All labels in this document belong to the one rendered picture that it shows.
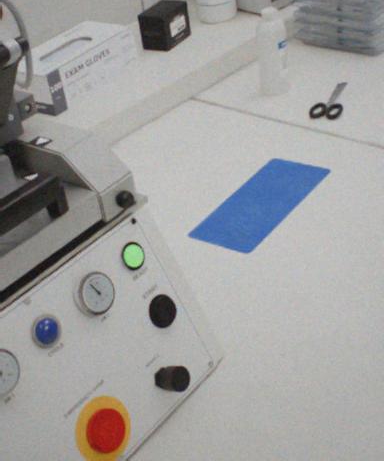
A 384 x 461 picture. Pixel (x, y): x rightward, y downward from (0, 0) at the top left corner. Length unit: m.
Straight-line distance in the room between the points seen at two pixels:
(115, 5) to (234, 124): 0.50
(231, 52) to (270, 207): 0.48
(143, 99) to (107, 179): 0.60
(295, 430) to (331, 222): 0.35
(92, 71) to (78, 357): 0.75
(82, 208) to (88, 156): 0.06
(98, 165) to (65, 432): 0.25
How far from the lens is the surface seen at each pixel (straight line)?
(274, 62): 1.40
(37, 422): 0.75
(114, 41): 1.46
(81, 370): 0.77
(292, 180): 1.17
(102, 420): 0.77
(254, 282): 0.98
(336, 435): 0.80
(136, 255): 0.79
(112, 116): 1.33
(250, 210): 1.11
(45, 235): 0.74
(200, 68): 1.47
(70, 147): 0.80
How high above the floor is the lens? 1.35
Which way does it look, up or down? 31 degrees down
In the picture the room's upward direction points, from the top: 9 degrees counter-clockwise
